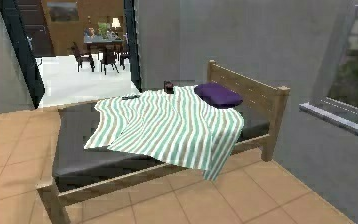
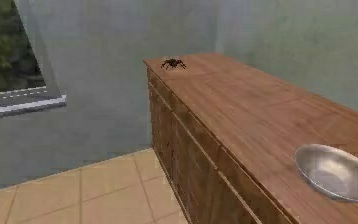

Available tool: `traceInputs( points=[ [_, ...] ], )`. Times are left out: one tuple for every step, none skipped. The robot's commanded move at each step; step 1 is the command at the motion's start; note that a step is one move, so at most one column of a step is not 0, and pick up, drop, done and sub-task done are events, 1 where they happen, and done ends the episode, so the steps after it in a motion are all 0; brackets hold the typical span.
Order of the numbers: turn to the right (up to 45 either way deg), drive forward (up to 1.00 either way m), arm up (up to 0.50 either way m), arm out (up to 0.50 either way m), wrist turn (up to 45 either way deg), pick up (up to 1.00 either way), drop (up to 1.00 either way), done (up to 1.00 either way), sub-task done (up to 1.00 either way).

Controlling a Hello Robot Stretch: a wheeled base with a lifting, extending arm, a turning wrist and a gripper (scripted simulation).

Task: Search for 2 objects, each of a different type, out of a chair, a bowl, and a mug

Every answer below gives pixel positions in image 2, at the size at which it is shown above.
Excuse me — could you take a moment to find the silver metal bowl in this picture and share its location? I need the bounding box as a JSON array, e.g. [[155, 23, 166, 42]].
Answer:
[[293, 143, 358, 203]]

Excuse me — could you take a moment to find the dark brown spider figure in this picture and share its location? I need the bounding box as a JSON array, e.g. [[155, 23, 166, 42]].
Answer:
[[160, 58, 187, 71]]

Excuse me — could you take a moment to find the brown wooden sideboard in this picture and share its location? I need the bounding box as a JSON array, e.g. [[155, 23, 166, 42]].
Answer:
[[142, 52, 358, 224]]

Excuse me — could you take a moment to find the window with grey frame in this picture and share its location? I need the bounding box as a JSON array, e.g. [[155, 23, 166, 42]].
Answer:
[[0, 0, 68, 121]]

